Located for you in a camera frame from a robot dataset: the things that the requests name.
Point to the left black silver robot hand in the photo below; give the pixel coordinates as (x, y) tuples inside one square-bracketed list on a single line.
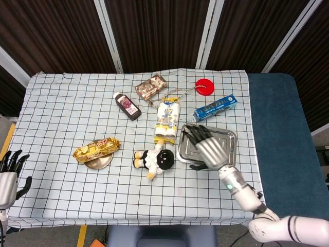
[(7, 187)]

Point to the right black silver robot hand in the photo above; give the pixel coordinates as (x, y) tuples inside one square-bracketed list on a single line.
[(212, 151)]

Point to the plush doll black head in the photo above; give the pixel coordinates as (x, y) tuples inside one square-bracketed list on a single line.
[(154, 159)]

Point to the gold snack packet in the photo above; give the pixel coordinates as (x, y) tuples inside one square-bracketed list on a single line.
[(95, 150)]

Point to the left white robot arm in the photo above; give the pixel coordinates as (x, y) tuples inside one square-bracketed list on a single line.
[(2, 218)]

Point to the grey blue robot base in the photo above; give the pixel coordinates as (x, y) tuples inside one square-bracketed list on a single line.
[(162, 234)]

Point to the rectangular metal tray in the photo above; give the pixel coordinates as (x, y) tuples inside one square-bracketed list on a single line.
[(227, 144)]

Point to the blue toothpaste box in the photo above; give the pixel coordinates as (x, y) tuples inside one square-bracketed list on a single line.
[(214, 108)]

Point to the white yellow snack pack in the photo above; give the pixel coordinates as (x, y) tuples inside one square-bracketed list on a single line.
[(167, 118)]

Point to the red disc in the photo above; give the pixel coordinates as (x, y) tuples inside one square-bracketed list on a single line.
[(205, 86)]

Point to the brown candy wrapper pack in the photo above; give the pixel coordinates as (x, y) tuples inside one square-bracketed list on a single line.
[(150, 86)]

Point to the checked white tablecloth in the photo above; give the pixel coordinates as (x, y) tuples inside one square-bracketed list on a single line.
[(64, 115)]

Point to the round metal plate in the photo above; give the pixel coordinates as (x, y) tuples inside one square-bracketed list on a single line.
[(99, 164)]

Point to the dark juice bottle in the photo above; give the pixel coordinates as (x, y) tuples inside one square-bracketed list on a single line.
[(127, 106)]

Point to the orange object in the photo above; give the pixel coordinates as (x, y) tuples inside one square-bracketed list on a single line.
[(96, 243)]

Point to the black box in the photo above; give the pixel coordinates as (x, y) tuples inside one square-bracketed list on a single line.
[(322, 151)]

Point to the brown folding partition screen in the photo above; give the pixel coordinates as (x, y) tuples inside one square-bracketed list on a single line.
[(159, 33)]

